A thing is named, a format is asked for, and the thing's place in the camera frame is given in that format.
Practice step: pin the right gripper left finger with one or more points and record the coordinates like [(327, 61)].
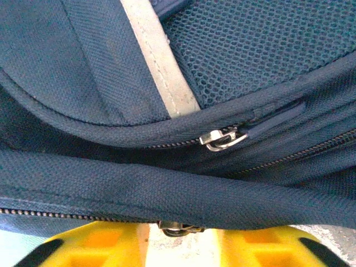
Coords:
[(97, 247)]

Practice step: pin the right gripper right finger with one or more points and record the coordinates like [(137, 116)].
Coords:
[(264, 247)]

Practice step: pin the navy blue backpack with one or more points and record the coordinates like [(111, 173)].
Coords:
[(111, 180)]

